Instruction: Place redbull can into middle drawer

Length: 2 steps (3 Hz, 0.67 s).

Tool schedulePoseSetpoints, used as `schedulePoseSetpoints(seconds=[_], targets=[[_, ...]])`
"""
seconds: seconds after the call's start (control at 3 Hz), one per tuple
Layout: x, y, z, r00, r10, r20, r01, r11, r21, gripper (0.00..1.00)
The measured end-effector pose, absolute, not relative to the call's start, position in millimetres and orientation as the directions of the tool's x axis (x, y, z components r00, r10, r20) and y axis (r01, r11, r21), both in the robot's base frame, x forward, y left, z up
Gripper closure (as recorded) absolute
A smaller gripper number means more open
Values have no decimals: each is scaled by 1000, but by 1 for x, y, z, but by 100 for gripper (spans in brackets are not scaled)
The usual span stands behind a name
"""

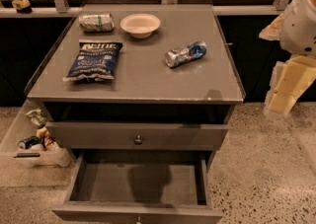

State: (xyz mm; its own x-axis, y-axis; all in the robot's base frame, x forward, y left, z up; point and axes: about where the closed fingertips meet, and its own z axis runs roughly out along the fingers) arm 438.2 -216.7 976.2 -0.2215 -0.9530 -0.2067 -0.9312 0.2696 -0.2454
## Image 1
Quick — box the grey drawer cabinet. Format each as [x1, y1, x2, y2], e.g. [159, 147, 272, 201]
[24, 3, 247, 224]

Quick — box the silver blue redbull can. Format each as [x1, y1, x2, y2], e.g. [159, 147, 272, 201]
[165, 40, 207, 68]

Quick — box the small yellow black object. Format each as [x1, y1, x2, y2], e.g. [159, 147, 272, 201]
[12, 0, 32, 13]

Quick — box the white paper bowl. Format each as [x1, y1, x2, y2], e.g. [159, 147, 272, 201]
[120, 14, 161, 38]

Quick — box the clear plastic bin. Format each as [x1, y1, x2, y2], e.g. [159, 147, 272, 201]
[1, 101, 71, 168]

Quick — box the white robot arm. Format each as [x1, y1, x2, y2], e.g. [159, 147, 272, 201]
[259, 0, 316, 117]

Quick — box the dark blue can in bin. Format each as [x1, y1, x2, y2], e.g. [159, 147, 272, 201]
[18, 136, 40, 149]

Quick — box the blue kettle chips bag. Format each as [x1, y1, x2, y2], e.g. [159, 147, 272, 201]
[63, 39, 122, 82]

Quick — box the grey upper drawer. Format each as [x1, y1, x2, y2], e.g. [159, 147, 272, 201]
[46, 121, 228, 150]

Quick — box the green white wrapper in bin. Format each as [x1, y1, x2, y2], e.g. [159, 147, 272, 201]
[26, 108, 47, 128]

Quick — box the open grey middle drawer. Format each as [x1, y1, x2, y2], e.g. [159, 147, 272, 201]
[52, 150, 222, 224]

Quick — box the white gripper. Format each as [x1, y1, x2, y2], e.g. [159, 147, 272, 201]
[259, 0, 316, 116]

